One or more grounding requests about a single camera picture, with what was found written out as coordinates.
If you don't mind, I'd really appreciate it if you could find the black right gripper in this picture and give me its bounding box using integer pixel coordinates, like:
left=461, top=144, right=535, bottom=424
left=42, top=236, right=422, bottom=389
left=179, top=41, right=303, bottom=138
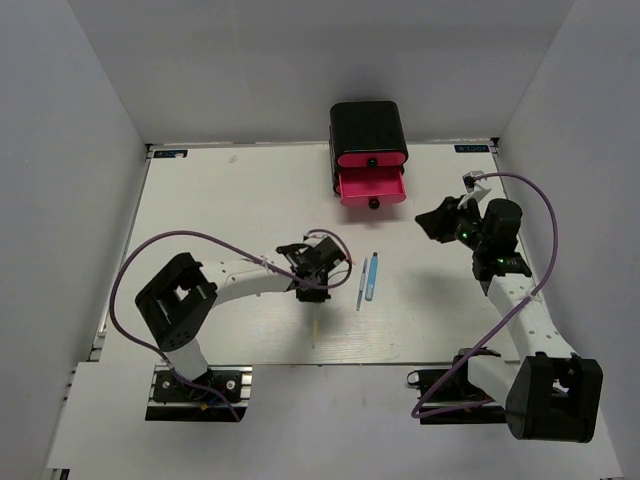
left=417, top=194, right=490, bottom=252

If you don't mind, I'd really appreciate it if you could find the yellow pencil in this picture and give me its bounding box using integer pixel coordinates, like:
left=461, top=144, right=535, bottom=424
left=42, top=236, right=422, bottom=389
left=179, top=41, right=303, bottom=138
left=311, top=304, right=321, bottom=349

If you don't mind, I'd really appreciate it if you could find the pink top drawer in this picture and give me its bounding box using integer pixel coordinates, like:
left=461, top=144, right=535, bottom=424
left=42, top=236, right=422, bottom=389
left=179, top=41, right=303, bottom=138
left=336, top=151, right=408, bottom=168

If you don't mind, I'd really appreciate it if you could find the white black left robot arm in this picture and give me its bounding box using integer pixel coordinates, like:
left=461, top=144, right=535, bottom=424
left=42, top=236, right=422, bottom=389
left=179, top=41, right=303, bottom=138
left=135, top=237, right=349, bottom=399

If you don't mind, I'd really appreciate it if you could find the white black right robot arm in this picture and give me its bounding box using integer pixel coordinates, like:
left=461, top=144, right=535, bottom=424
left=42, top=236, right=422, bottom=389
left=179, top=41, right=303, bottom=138
left=415, top=197, right=603, bottom=443

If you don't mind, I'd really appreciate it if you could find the slim blue grey pen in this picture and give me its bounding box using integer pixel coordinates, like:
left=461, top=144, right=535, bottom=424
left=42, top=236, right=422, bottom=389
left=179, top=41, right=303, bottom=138
left=355, top=257, right=368, bottom=312

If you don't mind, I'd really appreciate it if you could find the light blue marker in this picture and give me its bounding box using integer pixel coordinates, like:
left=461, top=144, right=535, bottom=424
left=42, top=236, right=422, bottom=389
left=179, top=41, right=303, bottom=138
left=365, top=252, right=379, bottom=301

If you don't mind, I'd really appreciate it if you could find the blue label right corner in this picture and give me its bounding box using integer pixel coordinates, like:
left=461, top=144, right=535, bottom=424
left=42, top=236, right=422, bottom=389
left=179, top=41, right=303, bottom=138
left=454, top=144, right=490, bottom=153

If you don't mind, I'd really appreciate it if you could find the blue label corner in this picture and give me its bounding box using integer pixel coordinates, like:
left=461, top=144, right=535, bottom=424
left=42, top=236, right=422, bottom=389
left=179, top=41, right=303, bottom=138
left=454, top=144, right=490, bottom=153
left=153, top=149, right=188, bottom=159

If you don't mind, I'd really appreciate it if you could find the black drawer cabinet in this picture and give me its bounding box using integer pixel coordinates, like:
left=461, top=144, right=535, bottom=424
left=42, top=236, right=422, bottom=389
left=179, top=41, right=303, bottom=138
left=329, top=100, right=409, bottom=209

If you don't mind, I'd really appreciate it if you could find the blue label left corner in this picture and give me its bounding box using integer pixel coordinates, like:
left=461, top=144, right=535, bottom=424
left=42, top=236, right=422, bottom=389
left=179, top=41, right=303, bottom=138
left=153, top=149, right=188, bottom=159

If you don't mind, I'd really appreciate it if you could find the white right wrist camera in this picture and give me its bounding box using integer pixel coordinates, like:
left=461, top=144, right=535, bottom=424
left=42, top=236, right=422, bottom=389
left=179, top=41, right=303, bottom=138
left=457, top=171, right=492, bottom=210

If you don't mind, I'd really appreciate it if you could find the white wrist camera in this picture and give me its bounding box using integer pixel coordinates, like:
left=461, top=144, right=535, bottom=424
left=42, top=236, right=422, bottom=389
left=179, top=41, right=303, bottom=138
left=303, top=231, right=326, bottom=244
left=457, top=171, right=492, bottom=210

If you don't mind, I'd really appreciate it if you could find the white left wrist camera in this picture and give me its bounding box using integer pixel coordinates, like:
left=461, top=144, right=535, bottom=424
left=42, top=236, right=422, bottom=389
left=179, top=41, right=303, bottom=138
left=303, top=231, right=326, bottom=244

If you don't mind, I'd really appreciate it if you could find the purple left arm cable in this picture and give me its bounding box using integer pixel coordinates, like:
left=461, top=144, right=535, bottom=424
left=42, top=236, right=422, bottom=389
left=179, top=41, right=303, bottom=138
left=109, top=229, right=355, bottom=422

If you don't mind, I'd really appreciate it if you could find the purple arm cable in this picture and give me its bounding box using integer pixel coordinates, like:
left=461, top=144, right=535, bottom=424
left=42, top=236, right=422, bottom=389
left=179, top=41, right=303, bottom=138
left=109, top=229, right=355, bottom=422
left=410, top=172, right=559, bottom=420

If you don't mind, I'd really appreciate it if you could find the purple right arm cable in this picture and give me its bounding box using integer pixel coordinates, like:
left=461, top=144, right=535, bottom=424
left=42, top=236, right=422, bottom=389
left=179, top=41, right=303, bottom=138
left=410, top=172, right=559, bottom=420

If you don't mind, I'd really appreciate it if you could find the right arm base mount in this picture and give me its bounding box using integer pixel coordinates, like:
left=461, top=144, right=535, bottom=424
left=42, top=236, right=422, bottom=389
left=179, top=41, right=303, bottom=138
left=406, top=364, right=506, bottom=425

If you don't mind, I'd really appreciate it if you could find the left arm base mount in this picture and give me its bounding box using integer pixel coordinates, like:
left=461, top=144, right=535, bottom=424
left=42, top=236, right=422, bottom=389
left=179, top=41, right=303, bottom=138
left=145, top=366, right=252, bottom=423

